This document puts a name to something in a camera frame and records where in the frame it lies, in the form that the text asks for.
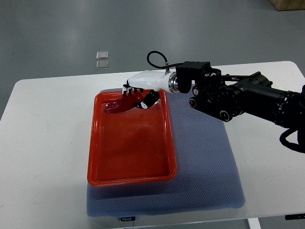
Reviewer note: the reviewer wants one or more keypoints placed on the wooden box corner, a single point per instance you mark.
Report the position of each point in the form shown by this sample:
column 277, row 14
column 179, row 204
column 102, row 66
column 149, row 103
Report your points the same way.
column 284, row 5

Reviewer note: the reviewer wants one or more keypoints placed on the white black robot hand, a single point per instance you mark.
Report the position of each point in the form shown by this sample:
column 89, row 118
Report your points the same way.
column 154, row 81

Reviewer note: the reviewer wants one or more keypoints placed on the white table leg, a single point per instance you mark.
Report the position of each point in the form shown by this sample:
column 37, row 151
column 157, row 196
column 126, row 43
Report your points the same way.
column 254, row 223

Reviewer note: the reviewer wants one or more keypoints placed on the floor plate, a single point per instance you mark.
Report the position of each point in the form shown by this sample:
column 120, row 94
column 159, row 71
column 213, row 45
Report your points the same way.
column 102, row 55
column 102, row 65

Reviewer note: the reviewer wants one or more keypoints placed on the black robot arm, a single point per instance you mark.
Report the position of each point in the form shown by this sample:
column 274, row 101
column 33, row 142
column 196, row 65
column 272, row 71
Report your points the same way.
column 227, row 96

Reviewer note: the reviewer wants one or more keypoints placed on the blue-grey textured mat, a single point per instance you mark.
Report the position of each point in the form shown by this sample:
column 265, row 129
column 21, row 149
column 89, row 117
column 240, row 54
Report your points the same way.
column 207, row 176

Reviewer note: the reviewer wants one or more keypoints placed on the lower floor plate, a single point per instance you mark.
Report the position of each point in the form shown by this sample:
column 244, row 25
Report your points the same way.
column 102, row 65

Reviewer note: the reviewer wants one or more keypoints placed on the red plastic tray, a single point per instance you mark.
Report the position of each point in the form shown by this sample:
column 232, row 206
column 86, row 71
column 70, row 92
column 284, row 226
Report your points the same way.
column 132, row 147

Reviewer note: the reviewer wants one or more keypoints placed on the red pepper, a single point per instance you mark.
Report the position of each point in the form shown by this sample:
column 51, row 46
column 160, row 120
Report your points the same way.
column 124, row 103

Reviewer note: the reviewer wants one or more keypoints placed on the black control panel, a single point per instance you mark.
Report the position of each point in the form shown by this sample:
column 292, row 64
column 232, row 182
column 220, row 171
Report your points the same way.
column 295, row 216

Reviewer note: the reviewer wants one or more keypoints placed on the upper floor plate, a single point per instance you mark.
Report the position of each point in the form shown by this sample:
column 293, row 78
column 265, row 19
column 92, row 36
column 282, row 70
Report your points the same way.
column 102, row 55

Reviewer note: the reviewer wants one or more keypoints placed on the black table label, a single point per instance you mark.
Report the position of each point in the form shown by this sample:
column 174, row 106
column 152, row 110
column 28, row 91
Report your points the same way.
column 127, row 219

